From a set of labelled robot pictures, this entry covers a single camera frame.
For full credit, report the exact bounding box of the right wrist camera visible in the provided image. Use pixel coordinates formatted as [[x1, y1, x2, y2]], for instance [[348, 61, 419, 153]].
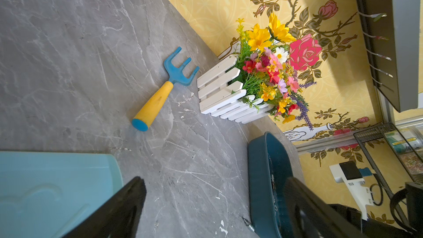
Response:
[[329, 161, 374, 220]]

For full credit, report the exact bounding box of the light blue dustpan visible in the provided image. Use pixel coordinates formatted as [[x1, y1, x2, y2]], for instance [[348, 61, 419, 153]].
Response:
[[1, 151, 123, 238]]

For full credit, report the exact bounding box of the flower pot white fence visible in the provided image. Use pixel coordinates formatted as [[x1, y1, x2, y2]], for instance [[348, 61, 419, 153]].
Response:
[[197, 12, 315, 130]]

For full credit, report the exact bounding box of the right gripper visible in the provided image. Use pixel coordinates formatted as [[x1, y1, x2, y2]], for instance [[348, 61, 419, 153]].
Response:
[[330, 181, 423, 238]]

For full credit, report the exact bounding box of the dark wall shelf tray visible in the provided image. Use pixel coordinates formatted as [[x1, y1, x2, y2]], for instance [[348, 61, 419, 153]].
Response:
[[356, 0, 420, 112]]

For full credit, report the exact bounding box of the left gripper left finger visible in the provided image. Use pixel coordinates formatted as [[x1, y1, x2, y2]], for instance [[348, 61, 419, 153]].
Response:
[[64, 176, 147, 238]]

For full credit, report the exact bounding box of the blue yellow garden fork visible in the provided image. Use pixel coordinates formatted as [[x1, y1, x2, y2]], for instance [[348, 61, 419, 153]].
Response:
[[131, 47, 199, 132]]

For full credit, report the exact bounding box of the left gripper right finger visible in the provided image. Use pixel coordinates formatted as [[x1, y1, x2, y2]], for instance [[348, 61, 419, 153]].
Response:
[[284, 177, 364, 238]]

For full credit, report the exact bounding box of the black wire mesh basket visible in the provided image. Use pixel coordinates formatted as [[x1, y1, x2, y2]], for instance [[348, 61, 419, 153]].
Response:
[[352, 122, 423, 219]]

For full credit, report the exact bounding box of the teal plastic storage box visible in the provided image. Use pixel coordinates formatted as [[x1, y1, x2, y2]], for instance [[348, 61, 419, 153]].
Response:
[[248, 132, 294, 238]]

